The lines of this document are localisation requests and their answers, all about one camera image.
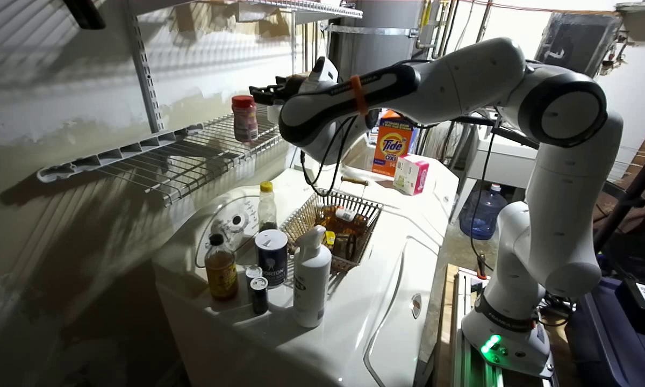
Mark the blue and white can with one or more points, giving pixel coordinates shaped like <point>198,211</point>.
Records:
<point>272,257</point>

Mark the small yellow item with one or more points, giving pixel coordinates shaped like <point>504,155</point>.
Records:
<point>329,240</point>

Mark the pink and white box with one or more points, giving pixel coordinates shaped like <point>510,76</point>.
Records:
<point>411,174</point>

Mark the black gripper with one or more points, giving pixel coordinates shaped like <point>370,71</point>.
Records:
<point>295,86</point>

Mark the grey water heater tank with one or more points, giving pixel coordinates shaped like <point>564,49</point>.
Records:
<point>379,40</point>

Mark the white lotion bottle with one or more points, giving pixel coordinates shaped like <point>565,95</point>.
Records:
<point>313,279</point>

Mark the blue water jug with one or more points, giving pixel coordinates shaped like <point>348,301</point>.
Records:
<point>481,211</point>

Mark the amber bottle with black cap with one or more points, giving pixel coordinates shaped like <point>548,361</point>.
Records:
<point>221,269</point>

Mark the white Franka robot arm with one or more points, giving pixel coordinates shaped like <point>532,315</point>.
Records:
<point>560,178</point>

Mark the orange Tide detergent box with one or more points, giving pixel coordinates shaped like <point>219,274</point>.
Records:
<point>392,146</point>

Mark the dark monitor screen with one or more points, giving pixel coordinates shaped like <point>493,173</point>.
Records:
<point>576,44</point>

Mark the clear bottle with yellow cap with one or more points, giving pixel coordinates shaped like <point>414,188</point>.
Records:
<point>266,207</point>

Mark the red container with white lid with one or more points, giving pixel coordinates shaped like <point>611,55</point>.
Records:
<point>244,119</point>

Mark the small black spice jar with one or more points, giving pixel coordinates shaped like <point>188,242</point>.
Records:
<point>258,298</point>
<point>251,274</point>

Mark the white slotted shelf rail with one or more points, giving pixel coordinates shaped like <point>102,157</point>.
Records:
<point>144,65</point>

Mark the white washing machine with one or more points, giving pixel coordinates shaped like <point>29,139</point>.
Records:
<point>366,315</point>

